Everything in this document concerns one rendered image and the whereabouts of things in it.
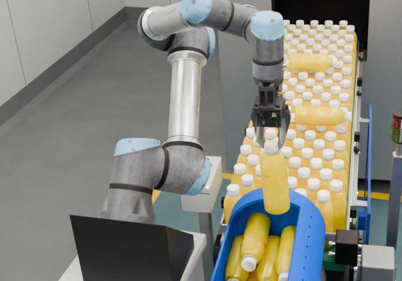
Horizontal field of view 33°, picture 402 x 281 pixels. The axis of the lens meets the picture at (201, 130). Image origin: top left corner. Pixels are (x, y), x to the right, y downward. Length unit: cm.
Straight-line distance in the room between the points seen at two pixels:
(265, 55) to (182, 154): 40
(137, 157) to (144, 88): 371
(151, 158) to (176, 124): 15
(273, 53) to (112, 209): 57
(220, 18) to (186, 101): 37
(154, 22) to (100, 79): 389
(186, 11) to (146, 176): 45
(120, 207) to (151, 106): 346
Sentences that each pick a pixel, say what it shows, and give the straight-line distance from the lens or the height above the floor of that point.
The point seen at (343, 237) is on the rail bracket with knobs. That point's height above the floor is 100.
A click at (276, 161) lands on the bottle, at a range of 174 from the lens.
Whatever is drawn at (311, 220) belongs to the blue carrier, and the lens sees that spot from 190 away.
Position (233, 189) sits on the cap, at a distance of 217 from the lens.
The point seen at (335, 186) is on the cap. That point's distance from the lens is 218.
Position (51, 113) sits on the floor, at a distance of 527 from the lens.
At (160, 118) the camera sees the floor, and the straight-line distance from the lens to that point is 497.
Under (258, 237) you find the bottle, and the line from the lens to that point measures 191.
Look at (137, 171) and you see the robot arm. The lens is 174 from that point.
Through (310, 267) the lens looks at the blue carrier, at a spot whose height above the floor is 117.
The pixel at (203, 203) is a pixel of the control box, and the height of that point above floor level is 104.
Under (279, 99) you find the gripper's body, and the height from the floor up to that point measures 158.
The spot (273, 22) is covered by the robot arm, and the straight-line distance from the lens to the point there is 154.
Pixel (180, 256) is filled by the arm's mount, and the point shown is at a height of 121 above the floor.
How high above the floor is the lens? 234
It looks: 29 degrees down
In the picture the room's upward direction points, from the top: 5 degrees counter-clockwise
